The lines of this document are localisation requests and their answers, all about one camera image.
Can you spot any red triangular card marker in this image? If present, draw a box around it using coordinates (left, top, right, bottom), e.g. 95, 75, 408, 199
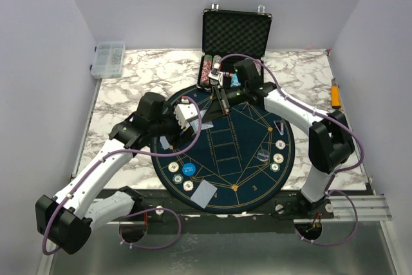
274, 120, 285, 136

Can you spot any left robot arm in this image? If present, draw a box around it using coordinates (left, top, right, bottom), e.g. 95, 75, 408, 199
35, 92, 202, 256

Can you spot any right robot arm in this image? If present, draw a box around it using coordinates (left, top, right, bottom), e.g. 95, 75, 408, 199
203, 59, 355, 218

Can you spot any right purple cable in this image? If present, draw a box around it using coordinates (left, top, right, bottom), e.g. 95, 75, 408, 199
214, 53, 366, 246

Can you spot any orange utility knife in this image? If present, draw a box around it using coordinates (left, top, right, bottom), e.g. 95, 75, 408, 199
330, 78, 342, 109

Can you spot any blue grey chip stack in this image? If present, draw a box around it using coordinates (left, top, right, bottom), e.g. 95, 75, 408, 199
212, 55, 221, 70

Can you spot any red white poker chip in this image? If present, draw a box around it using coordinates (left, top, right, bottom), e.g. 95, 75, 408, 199
275, 140, 286, 149

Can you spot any green poker chip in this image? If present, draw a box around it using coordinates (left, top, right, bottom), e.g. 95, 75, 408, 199
270, 163, 281, 173

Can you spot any red white chip stack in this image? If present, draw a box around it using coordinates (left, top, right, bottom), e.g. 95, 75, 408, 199
200, 55, 212, 86

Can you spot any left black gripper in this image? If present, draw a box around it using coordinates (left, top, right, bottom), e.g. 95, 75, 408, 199
150, 102, 194, 148

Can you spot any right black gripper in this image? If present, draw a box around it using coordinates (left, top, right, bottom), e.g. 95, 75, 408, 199
202, 84, 248, 124

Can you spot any pink green chip stack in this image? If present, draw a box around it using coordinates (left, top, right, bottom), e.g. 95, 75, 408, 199
254, 62, 261, 75

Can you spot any purple cable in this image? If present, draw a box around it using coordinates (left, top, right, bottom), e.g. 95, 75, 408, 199
214, 53, 366, 246
41, 97, 203, 255

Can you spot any blue small blind button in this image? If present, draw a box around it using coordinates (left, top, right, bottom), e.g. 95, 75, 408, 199
182, 163, 196, 176

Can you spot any round blue poker mat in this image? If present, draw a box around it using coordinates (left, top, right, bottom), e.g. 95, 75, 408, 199
151, 102, 295, 213

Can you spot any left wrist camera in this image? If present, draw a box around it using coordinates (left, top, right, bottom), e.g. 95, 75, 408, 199
174, 102, 199, 133

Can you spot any yellow white poker chip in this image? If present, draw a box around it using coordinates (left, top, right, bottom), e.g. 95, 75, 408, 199
273, 153, 284, 164

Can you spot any black mounting base rail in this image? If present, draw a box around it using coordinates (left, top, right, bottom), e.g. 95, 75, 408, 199
120, 189, 334, 235

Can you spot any green white chip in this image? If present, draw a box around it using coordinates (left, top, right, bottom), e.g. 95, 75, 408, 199
173, 174, 183, 184

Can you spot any light blue chip stack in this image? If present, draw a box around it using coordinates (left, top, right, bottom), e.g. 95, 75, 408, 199
230, 73, 241, 88

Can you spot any clear dealer button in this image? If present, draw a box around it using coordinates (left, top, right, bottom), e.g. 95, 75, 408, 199
256, 149, 270, 162

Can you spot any clear plastic organizer box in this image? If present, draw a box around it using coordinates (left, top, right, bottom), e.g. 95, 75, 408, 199
91, 41, 126, 79

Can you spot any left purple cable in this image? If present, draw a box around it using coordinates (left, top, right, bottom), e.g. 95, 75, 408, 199
41, 97, 203, 255

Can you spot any playing card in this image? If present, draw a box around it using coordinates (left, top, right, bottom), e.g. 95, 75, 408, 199
191, 180, 218, 209
190, 110, 214, 133
159, 136, 171, 149

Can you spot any black aluminium chip case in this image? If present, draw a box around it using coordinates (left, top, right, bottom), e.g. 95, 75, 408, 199
197, 3, 272, 91

